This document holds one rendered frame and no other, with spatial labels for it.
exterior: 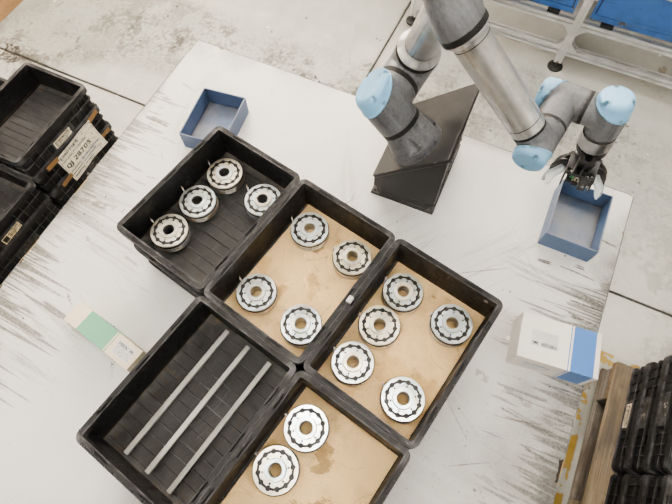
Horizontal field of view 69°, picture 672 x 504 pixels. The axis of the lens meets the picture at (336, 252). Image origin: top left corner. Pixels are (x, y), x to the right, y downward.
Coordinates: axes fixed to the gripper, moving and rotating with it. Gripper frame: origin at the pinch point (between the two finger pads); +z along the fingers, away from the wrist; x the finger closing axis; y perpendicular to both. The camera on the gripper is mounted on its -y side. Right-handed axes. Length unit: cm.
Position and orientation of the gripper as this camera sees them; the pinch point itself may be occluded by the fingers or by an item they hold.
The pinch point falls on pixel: (570, 186)
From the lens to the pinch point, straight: 148.2
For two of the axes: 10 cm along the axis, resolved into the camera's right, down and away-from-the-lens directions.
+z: 1.2, 4.5, 8.8
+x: 8.8, 3.5, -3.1
